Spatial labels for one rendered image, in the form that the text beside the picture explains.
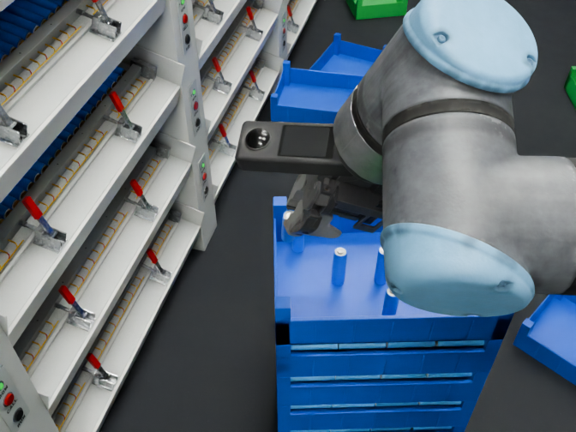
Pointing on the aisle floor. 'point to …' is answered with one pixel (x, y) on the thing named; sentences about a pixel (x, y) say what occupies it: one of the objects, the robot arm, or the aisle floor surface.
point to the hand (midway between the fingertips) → (288, 216)
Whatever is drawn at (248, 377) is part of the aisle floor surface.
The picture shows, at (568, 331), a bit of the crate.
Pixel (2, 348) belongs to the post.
